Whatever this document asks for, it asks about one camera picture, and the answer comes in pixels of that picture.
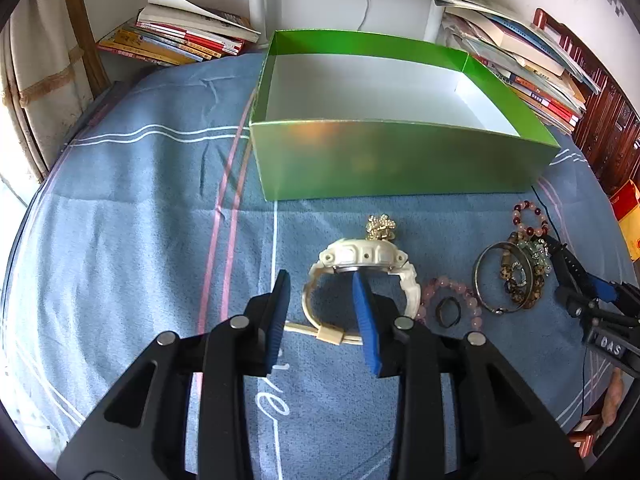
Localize red and yellow box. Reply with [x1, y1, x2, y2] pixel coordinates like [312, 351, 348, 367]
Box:
[607, 180, 640, 261]

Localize white furniture post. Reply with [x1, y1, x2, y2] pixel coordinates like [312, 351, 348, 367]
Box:
[246, 0, 266, 46]
[425, 0, 443, 43]

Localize thin black cable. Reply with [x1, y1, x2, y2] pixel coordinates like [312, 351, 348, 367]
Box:
[531, 186, 553, 233]

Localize dark finger ring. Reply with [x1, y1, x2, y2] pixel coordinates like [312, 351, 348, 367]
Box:
[434, 297, 462, 328]

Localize person's right hand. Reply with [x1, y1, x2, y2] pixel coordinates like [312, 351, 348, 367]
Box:
[602, 374, 625, 428]

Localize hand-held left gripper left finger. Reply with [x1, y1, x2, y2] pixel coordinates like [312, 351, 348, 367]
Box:
[60, 269, 292, 480]

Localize gold rhinestone brooch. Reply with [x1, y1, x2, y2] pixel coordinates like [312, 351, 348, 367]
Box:
[364, 214, 398, 243]

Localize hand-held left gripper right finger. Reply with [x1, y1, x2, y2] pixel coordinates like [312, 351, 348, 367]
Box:
[351, 270, 586, 480]

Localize brown wooden bead bracelet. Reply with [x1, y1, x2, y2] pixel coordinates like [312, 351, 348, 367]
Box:
[500, 232, 548, 308]

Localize blue striped blanket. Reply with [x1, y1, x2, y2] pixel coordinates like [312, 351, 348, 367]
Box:
[0, 52, 636, 480]

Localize green bead bracelet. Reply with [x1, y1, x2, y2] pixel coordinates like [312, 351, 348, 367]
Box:
[522, 237, 553, 276]

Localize metal bangle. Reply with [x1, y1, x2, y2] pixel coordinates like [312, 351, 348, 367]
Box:
[472, 242, 533, 315]

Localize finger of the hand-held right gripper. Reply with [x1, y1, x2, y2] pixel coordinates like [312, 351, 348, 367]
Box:
[544, 234, 617, 303]
[552, 285, 608, 328]

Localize small stack of books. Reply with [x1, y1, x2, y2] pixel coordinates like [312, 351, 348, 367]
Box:
[96, 0, 262, 67]

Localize green cardboard box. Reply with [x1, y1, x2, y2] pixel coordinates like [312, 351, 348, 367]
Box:
[249, 30, 562, 202]

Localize dark wooden headboard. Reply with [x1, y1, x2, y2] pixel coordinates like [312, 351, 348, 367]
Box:
[532, 7, 640, 196]

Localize tall stack of books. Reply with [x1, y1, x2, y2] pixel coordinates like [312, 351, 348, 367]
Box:
[432, 0, 601, 136]

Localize white wrist watch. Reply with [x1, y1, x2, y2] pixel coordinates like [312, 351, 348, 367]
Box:
[283, 237, 418, 347]

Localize red and pink bead bracelet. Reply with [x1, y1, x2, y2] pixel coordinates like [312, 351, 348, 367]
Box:
[511, 201, 550, 237]

